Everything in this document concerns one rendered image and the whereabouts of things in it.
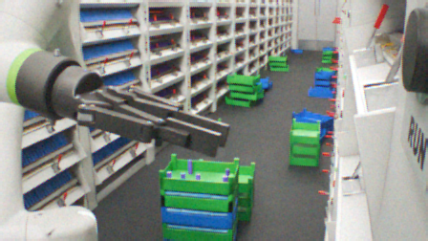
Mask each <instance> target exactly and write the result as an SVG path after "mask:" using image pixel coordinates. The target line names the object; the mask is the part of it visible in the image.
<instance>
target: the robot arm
mask: <svg viewBox="0 0 428 241"><path fill-rule="evenodd" d="M183 107H184V104H178V103H176V102H175V101H170V100H168V99H162V98H161V97H158V96H154V95H152V94H149V93H145V92H143V91H141V90H139V89H138V88H137V87H134V86H128V88H127V91H120V90H119V88H117V87H114V86H107V87H106V86H105V85H104V83H103V80H102V78H101V77H100V75H99V74H98V73H97V72H95V71H93V70H88V69H86V68H85V63H84V62H83V58H82V57H81V54H80V52H79V50H78V48H77V46H76V44H75V40H74V38H73V32H72V25H71V0H0V241H98V238H97V228H96V218H95V216H94V214H93V213H91V211H90V210H88V209H86V208H83V207H75V206H68V207H65V208H64V207H61V208H53V209H46V210H42V211H35V212H29V211H26V210H25V209H24V201H23V191H22V147H21V146H22V136H23V122H24V117H25V110H26V109H27V110H31V111H32V112H35V113H37V114H39V115H40V116H41V117H43V118H47V119H49V120H50V126H55V123H56V120H62V119H64V118H67V119H69V120H73V121H76V124H77V125H80V126H85V127H90V128H97V129H99V130H102V131H107V132H109V133H112V134H114V135H119V136H121V137H123V138H128V139H131V140H133V141H138V142H143V143H145V144H150V143H151V142H152V139H154V140H155V146H161V145H162V141H164V142H170V143H173V144H174V145H178V146H181V147H183V148H188V149H190V150H192V151H197V152H199V153H201V154H204V155H207V156H210V157H212V158H215V157H216V155H217V152H218V149H219V147H225V143H226V139H227V136H228V133H229V125H228V124H225V123H221V122H219V121H215V120H210V119H208V118H205V117H201V116H198V115H195V114H191V113H188V112H186V111H183Z"/></svg>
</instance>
